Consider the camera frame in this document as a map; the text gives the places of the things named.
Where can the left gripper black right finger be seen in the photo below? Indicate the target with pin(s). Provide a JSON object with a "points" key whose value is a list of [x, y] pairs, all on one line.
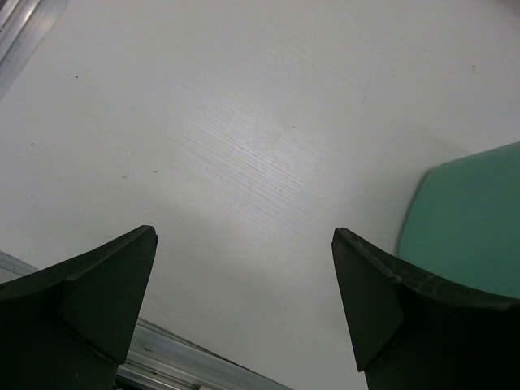
{"points": [[412, 329]]}

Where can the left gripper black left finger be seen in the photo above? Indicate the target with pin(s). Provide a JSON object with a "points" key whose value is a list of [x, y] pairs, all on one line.
{"points": [[70, 326]]}

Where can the green plastic bin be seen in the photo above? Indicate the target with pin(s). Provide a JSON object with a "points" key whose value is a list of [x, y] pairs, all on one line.
{"points": [[463, 223]]}

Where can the aluminium table edge rail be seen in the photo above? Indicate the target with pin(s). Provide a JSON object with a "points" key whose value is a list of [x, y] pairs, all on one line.
{"points": [[159, 360]]}

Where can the aluminium left side rail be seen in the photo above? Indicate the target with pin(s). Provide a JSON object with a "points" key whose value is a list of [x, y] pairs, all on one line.
{"points": [[24, 25]]}

